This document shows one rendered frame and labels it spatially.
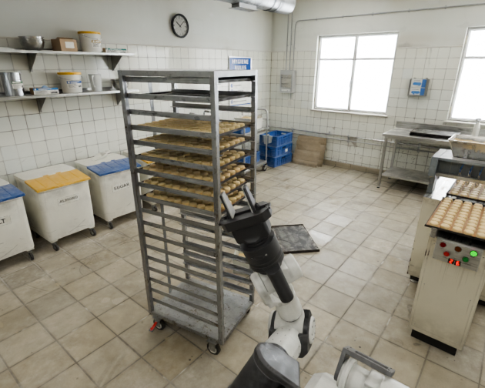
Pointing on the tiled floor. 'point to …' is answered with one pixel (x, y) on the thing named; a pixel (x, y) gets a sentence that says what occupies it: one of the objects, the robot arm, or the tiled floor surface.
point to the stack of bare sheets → (294, 239)
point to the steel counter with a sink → (402, 132)
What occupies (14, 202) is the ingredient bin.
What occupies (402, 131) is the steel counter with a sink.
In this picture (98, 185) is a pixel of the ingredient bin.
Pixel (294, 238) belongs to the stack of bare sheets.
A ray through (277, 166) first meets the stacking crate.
